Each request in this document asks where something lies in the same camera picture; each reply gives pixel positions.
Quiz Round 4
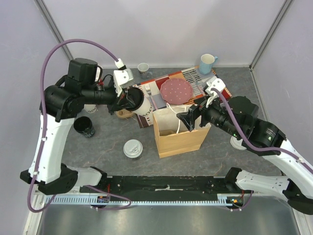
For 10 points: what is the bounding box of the patchwork placemat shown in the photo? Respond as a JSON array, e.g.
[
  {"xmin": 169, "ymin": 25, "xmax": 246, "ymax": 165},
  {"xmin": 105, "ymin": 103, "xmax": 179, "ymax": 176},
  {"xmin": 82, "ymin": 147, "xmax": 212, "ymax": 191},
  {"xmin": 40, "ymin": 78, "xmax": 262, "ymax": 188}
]
[{"xmin": 132, "ymin": 66, "xmax": 232, "ymax": 129}]

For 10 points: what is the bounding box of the black plastic cup stack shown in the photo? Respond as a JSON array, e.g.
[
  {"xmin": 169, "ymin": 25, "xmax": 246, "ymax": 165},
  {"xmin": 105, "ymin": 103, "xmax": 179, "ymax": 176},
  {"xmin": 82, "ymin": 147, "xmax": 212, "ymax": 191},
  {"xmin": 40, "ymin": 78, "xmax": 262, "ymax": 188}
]
[{"xmin": 73, "ymin": 116, "xmax": 95, "ymax": 138}]

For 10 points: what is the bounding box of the fork pink handle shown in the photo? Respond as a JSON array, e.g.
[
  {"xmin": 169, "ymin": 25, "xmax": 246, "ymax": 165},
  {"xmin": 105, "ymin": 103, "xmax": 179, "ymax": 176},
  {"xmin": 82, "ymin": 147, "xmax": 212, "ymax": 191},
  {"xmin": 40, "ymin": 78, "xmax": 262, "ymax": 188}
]
[{"xmin": 145, "ymin": 83, "xmax": 158, "ymax": 110}]

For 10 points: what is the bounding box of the black lid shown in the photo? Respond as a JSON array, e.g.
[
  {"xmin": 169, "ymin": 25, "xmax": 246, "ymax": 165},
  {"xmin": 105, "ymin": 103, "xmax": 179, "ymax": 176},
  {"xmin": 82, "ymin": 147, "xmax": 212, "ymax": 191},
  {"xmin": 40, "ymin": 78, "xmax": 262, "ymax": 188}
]
[{"xmin": 127, "ymin": 87, "xmax": 145, "ymax": 111}]

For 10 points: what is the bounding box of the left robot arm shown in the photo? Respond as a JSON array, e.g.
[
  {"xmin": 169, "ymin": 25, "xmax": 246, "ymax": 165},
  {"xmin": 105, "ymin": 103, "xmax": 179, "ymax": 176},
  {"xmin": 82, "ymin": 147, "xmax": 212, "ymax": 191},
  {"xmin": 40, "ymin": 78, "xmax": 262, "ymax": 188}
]
[{"xmin": 20, "ymin": 58, "xmax": 136, "ymax": 195}]

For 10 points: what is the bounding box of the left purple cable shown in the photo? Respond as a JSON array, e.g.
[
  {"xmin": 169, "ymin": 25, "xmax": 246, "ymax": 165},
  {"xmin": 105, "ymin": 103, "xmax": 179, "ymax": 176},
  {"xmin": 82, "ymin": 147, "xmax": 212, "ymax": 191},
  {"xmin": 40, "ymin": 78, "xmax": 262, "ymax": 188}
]
[{"xmin": 27, "ymin": 38, "xmax": 133, "ymax": 212}]

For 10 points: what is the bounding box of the white paper cup stack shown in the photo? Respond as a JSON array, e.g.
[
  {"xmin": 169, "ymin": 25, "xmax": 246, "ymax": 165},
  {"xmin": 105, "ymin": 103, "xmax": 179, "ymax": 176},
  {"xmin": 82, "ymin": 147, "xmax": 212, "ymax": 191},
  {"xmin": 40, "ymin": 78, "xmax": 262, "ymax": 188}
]
[{"xmin": 84, "ymin": 104, "xmax": 97, "ymax": 114}]

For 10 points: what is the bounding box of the cable duct rail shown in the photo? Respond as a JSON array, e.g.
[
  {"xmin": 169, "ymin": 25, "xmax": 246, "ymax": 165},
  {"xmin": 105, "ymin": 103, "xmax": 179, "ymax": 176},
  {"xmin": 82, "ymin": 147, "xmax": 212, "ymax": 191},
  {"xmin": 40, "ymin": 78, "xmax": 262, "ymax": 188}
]
[{"xmin": 51, "ymin": 194, "xmax": 243, "ymax": 206}]

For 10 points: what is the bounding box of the purple cable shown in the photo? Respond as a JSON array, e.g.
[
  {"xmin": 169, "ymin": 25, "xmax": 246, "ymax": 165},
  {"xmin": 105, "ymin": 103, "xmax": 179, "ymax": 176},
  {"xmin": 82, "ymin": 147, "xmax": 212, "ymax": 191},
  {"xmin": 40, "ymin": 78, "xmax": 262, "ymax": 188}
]
[
  {"xmin": 211, "ymin": 88, "xmax": 313, "ymax": 212},
  {"xmin": 27, "ymin": 38, "xmax": 133, "ymax": 212}
]

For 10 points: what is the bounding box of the white lid stack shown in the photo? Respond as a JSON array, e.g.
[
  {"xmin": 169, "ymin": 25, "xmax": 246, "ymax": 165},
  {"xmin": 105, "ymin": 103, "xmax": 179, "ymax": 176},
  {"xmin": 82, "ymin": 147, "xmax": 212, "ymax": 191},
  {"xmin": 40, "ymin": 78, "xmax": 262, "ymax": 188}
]
[{"xmin": 230, "ymin": 137, "xmax": 246, "ymax": 150}]

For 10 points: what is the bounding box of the pink dotted plate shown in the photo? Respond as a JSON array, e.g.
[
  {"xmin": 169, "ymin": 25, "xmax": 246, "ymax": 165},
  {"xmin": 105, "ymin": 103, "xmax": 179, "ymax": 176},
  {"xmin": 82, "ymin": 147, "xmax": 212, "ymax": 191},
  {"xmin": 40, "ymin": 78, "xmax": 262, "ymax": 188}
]
[{"xmin": 160, "ymin": 78, "xmax": 193, "ymax": 105}]

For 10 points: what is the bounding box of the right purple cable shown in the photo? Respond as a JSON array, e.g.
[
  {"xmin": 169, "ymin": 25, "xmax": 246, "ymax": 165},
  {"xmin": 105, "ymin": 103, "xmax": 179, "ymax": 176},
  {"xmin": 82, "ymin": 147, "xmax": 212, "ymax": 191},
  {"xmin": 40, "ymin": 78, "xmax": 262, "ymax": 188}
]
[{"xmin": 211, "ymin": 88, "xmax": 313, "ymax": 212}]

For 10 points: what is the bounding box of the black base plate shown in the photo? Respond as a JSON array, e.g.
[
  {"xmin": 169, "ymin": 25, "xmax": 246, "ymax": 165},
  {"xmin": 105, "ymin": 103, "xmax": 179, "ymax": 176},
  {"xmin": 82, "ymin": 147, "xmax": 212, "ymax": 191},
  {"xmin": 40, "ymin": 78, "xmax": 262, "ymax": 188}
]
[{"xmin": 79, "ymin": 175, "xmax": 255, "ymax": 202}]

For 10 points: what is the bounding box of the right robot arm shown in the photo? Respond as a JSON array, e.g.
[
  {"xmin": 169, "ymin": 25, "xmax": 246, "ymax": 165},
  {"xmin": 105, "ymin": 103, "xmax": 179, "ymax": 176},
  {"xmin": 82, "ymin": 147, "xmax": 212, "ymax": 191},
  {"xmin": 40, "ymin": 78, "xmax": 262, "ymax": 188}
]
[{"xmin": 177, "ymin": 96, "xmax": 313, "ymax": 215}]

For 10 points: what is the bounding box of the small grey patterned mug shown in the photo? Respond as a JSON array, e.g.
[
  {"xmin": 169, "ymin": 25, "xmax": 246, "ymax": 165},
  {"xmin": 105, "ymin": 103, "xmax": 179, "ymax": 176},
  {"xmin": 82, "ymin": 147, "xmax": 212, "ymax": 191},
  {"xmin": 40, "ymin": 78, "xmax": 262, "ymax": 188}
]
[{"xmin": 137, "ymin": 63, "xmax": 153, "ymax": 79}]

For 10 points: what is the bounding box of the brown paper bag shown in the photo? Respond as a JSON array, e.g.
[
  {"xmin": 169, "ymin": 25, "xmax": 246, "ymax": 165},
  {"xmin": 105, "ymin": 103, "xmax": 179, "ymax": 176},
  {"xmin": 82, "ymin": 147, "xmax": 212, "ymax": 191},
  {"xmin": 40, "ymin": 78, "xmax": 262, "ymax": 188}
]
[{"xmin": 153, "ymin": 105, "xmax": 211, "ymax": 158}]

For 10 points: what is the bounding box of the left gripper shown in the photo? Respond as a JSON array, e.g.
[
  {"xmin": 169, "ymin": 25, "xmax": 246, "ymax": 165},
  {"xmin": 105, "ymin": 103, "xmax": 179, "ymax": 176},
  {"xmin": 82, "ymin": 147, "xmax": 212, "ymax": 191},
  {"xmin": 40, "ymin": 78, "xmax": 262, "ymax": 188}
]
[{"xmin": 82, "ymin": 80, "xmax": 135, "ymax": 115}]

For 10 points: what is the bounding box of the light blue mug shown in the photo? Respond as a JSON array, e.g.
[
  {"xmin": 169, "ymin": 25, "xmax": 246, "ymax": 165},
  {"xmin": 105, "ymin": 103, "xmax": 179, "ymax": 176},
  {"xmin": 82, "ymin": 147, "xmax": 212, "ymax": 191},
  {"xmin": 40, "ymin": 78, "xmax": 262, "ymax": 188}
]
[{"xmin": 199, "ymin": 54, "xmax": 218, "ymax": 75}]

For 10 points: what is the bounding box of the cardboard cup carrier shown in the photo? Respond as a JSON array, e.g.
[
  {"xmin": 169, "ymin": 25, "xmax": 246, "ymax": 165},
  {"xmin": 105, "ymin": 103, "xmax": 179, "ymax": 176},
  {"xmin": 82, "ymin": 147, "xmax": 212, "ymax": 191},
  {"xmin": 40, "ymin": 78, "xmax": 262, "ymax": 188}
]
[
  {"xmin": 115, "ymin": 109, "xmax": 134, "ymax": 119},
  {"xmin": 159, "ymin": 130, "xmax": 176, "ymax": 136}
]

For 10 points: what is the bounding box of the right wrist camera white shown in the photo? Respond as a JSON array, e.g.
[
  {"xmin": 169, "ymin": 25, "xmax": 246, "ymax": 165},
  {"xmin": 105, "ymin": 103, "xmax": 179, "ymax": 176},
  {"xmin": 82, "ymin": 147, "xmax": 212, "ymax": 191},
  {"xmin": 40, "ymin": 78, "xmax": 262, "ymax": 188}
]
[{"xmin": 204, "ymin": 76, "xmax": 225, "ymax": 108}]

